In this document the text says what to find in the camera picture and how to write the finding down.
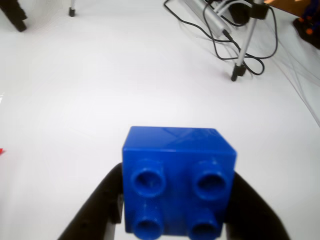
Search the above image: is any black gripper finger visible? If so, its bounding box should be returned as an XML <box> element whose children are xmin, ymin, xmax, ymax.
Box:
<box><xmin>224</xmin><ymin>171</ymin><xmax>291</xmax><ymax>240</ymax></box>
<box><xmin>57</xmin><ymin>163</ymin><xmax>125</xmax><ymax>240</ymax></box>

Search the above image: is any orange and black robot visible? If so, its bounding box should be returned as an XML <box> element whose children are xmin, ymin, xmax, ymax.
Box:
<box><xmin>292</xmin><ymin>0</ymin><xmax>320</xmax><ymax>50</ymax></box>

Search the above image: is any blue lego brick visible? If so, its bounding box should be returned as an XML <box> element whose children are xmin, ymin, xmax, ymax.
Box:
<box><xmin>122</xmin><ymin>126</ymin><xmax>237</xmax><ymax>240</ymax></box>

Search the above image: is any black stepped stand foot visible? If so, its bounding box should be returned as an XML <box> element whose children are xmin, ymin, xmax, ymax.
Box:
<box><xmin>0</xmin><ymin>0</ymin><xmax>28</xmax><ymax>33</ymax></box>

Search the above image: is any black tripod hub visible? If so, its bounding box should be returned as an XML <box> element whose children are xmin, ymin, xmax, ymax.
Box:
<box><xmin>227</xmin><ymin>2</ymin><xmax>251</xmax><ymax>26</ymax></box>

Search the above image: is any thin black cable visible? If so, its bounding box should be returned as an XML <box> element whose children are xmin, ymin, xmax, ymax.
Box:
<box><xmin>258</xmin><ymin>4</ymin><xmax>279</xmax><ymax>60</ymax></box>
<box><xmin>163</xmin><ymin>0</ymin><xmax>265</xmax><ymax>76</ymax></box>

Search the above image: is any silver metal bar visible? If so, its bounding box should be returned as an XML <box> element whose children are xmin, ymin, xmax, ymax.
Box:
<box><xmin>183</xmin><ymin>0</ymin><xmax>230</xmax><ymax>38</ymax></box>

